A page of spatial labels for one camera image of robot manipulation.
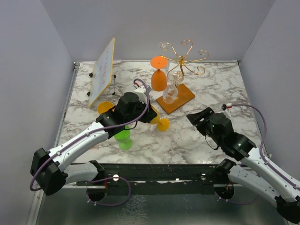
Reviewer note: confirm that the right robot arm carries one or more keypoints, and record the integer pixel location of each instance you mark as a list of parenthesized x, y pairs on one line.
[(270, 181)]

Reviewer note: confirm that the black mounting rail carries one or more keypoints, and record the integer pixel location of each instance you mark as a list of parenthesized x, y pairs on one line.
[(156, 179)]

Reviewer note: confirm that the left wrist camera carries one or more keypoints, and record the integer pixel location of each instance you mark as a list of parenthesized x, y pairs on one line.
[(142, 92)]

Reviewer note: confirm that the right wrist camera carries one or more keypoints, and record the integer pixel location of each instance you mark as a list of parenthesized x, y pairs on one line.
[(226, 106)]

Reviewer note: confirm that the yellow plastic goblet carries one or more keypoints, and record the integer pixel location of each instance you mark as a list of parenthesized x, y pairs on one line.
[(104, 107), (161, 123)]

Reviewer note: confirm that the small whiteboard on easel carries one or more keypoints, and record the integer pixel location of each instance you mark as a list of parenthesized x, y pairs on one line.
[(102, 73)]

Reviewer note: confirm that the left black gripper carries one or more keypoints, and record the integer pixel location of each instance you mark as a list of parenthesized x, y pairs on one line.
[(151, 115)]

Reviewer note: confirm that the green plastic goblet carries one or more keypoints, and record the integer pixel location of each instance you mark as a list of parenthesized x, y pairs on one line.
[(124, 139)]

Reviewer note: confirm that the clear wine glass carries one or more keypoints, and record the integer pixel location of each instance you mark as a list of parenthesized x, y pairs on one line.
[(163, 46), (170, 93)]

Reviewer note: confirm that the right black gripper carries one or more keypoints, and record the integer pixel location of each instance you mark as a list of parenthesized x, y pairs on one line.
[(195, 117)]

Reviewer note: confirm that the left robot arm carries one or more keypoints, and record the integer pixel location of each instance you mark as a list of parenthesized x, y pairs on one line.
[(48, 167)]

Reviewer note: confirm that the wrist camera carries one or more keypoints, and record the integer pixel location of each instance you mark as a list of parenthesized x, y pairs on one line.
[(226, 106), (142, 92)]

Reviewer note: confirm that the orange plastic goblet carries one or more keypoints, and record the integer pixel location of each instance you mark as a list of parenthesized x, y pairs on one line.
[(158, 79)]

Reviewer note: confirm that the gold wire glass rack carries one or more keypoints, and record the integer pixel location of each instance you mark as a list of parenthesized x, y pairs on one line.
[(179, 94)]

